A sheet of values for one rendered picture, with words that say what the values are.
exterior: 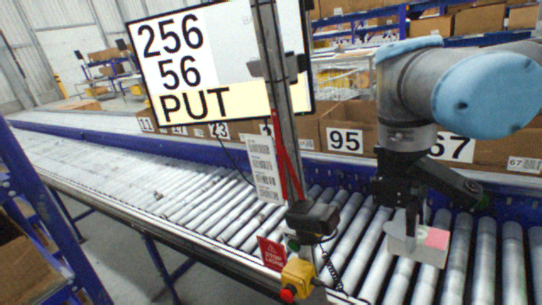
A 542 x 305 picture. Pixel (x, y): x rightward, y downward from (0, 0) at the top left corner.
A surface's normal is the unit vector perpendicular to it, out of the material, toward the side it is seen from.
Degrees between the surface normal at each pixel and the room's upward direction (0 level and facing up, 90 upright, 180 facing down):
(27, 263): 91
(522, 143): 90
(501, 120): 90
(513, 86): 90
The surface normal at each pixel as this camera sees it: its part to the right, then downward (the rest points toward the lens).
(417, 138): -0.04, 0.42
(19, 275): 0.81, 0.10
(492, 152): -0.56, 0.44
